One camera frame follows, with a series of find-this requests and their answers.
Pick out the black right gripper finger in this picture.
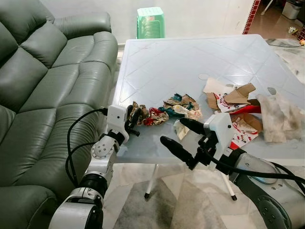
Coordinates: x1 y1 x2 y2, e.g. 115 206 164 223
180 118 206 135
160 136 196 167

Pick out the grey rubbish bin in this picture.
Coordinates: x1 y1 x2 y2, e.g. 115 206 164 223
282 0 304 20

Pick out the white crumpled tissue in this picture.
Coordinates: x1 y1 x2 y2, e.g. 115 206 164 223
173 119 191 141

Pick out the red crumpled wrapper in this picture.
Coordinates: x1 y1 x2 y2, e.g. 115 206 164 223
143 107 169 126

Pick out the teal brown crumpled wrapper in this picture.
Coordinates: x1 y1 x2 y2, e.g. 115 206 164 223
160 94 202 120

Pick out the torn red white paper box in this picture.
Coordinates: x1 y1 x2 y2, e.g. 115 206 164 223
213 93 262 115

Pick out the white paper piece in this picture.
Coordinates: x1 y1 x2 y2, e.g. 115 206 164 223
203 78 235 96

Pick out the flattened red white food box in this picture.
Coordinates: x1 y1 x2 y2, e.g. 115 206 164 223
229 114 264 150

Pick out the torn brown cardboard piece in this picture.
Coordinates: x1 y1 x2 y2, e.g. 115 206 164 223
206 83 257 111

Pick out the green leather sofa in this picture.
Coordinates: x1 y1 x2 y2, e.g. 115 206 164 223
0 0 119 229

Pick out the green plastic stool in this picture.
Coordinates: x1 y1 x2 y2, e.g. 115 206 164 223
137 7 165 39

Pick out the red brick tile strip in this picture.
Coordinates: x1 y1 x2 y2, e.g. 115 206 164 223
243 0 262 35

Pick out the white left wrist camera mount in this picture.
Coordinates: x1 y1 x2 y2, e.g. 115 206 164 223
106 105 128 142

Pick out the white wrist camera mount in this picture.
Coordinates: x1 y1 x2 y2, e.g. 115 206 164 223
106 105 128 142
204 113 234 154

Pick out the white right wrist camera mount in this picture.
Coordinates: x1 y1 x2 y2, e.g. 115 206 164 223
204 113 234 154

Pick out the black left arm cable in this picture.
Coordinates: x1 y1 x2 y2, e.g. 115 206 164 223
66 108 108 187

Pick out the black floor cable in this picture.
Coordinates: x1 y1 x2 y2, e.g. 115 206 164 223
267 41 305 48

